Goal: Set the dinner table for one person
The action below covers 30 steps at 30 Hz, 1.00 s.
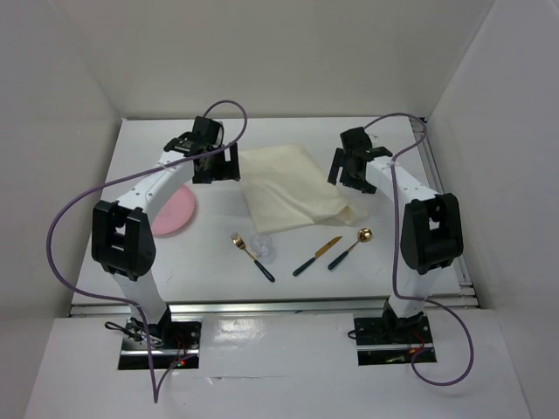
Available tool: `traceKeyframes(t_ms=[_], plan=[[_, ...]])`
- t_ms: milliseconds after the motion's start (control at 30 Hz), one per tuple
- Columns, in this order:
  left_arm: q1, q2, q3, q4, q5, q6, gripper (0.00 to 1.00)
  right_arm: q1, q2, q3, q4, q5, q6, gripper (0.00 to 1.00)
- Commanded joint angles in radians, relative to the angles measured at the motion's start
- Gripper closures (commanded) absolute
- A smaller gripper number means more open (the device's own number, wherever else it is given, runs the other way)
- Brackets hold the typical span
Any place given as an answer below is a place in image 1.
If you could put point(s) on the pink plastic plate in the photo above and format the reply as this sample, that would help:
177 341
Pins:
175 213

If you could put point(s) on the gold knife green handle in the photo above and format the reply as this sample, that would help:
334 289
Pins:
317 255

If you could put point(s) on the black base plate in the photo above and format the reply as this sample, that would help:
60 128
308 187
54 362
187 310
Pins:
179 347
376 346

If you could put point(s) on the aluminium front rail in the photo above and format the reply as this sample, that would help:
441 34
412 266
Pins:
282 306

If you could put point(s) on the aluminium side rail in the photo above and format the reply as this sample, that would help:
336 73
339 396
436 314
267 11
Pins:
467 292

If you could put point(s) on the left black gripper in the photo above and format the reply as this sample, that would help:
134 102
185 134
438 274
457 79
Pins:
227 169

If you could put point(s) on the cream cloth placemat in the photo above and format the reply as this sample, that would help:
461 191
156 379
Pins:
285 189

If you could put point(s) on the gold spoon green handle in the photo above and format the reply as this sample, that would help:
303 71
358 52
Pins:
363 236

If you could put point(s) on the clear plastic cup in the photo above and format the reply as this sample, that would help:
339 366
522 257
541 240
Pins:
262 247

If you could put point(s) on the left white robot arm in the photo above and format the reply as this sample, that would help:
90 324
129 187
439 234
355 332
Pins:
122 237

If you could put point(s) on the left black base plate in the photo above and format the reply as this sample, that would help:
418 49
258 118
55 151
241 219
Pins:
179 347

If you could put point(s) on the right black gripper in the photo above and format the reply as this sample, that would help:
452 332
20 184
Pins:
342 160

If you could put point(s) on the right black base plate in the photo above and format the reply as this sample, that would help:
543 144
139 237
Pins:
376 346

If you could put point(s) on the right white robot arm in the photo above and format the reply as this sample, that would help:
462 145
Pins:
429 235

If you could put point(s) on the gold fork green handle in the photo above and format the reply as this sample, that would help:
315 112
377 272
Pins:
240 244

